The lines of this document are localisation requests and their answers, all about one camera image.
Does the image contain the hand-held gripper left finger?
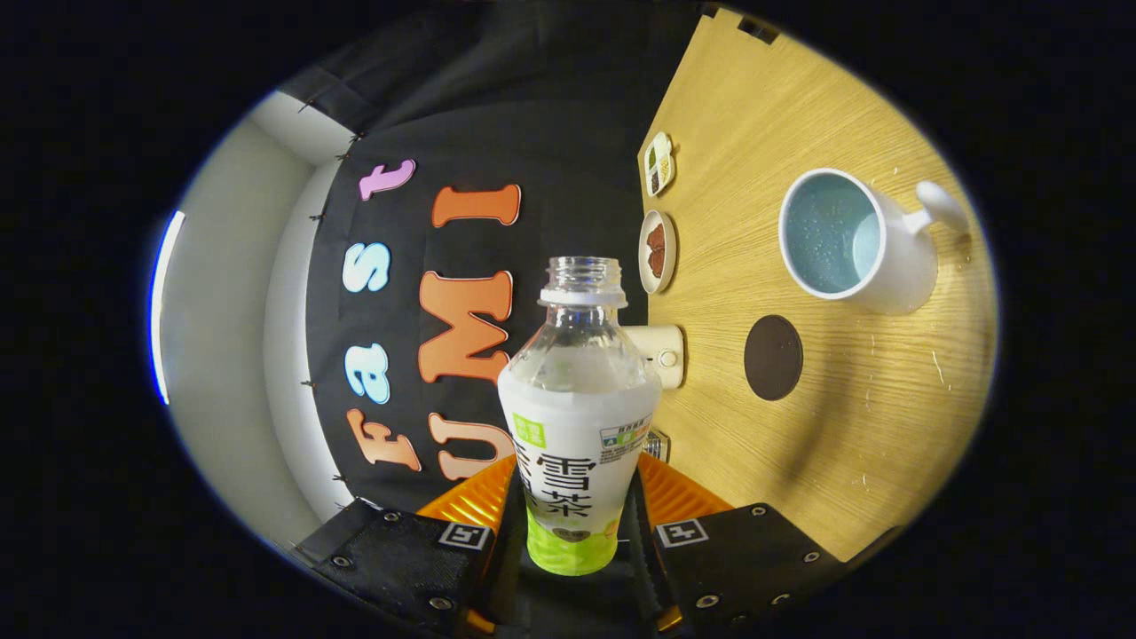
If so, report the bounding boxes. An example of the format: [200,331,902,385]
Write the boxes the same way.
[293,454,529,639]

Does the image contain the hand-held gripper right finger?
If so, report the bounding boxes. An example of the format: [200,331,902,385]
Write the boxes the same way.
[626,453,844,635]

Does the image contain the clear juice bottle white label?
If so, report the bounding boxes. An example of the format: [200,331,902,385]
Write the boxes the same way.
[497,256,664,578]

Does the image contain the dark brown round coaster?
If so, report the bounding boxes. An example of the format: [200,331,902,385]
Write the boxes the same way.
[744,314,805,402]

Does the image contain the white cup blue inside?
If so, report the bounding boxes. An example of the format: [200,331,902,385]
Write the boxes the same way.
[778,168,973,316]

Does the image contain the white toaster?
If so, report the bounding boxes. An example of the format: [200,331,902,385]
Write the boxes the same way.
[621,324,686,391]

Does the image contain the wooden table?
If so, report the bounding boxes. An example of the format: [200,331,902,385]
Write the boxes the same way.
[636,9,999,563]

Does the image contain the small round white plate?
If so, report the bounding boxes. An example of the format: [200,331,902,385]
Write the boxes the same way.
[638,209,678,295]

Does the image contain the white divided sauce dish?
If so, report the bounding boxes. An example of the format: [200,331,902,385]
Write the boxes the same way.
[643,131,677,198]

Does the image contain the row of black cloth clips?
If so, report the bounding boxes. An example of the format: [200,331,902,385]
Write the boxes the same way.
[297,98,369,516]

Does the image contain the black backdrop cloth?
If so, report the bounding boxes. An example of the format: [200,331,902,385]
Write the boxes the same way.
[280,0,711,516]

